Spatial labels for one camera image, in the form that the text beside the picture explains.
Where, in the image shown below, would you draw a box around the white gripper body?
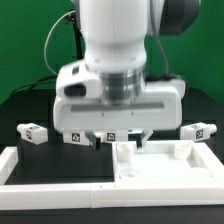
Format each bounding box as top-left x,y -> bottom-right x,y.
53,81 -> 186,133

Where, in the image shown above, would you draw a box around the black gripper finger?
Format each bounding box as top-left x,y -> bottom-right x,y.
136,129 -> 153,148
85,131 -> 101,149

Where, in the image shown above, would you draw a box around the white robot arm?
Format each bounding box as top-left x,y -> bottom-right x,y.
53,0 -> 201,144

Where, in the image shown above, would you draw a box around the white U-shaped obstacle fence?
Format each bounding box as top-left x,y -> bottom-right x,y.
0,147 -> 224,210

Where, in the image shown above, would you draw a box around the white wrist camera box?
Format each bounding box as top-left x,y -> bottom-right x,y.
56,60 -> 103,99

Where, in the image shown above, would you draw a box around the black cables on table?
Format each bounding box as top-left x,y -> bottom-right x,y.
9,75 -> 58,98

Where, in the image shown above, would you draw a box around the grey curved cable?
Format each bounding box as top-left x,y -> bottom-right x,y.
43,9 -> 81,78

